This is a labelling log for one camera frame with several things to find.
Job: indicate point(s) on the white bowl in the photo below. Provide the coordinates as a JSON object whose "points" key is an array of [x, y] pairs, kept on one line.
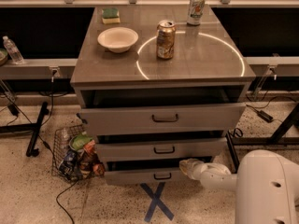
{"points": [[118, 39]]}

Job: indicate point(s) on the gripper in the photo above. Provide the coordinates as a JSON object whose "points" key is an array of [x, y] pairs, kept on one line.
{"points": [[198, 169]]}

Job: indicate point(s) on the green yellow sponge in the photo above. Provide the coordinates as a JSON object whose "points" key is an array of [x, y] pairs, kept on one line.
{"points": [[110, 15]]}

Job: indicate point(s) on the grey drawer cabinet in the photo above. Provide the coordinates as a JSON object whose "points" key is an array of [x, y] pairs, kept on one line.
{"points": [[207, 68]]}

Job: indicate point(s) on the green lidded cup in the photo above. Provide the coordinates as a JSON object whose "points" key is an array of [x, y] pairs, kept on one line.
{"points": [[79, 141]]}

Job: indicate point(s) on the wire basket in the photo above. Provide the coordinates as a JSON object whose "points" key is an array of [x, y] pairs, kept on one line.
{"points": [[73, 165]]}

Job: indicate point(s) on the black table leg left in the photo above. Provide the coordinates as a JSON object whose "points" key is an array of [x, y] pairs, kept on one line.
{"points": [[34, 128]]}

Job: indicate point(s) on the grey middle drawer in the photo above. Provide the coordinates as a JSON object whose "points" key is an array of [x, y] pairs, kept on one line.
{"points": [[145, 151]]}

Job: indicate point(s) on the white green soda can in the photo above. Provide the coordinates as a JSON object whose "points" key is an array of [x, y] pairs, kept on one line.
{"points": [[195, 11]]}

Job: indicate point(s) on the grey bottom drawer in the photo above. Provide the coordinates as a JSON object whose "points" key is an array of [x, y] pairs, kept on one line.
{"points": [[146, 171]]}

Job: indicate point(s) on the black power adapter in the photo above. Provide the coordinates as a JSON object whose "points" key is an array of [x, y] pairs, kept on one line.
{"points": [[266, 117]]}

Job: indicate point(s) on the brown soda can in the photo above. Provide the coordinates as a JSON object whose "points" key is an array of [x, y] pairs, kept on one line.
{"points": [[165, 41]]}

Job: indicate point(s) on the dish at left edge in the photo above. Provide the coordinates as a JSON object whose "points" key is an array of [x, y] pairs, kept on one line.
{"points": [[3, 56]]}

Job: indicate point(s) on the orange snack package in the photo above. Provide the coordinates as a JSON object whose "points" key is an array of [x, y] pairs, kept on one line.
{"points": [[89, 148]]}

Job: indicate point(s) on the grey drawer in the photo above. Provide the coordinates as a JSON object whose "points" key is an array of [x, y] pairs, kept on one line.
{"points": [[146, 171], [145, 151], [161, 119]]}

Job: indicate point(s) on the grey top drawer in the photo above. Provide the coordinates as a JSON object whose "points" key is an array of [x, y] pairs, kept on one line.
{"points": [[161, 119]]}

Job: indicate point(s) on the black table leg right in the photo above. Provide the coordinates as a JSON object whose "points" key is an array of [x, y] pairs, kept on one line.
{"points": [[277, 138]]}

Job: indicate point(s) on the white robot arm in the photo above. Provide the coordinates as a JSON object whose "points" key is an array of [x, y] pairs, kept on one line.
{"points": [[266, 186]]}

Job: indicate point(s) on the blue tape cross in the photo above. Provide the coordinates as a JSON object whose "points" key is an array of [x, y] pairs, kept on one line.
{"points": [[156, 201]]}

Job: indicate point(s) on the clear plastic water bottle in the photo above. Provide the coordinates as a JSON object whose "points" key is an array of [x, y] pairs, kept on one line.
{"points": [[13, 50]]}

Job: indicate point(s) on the black table leg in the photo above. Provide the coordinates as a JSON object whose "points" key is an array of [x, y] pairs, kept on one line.
{"points": [[277, 138], [34, 128]]}

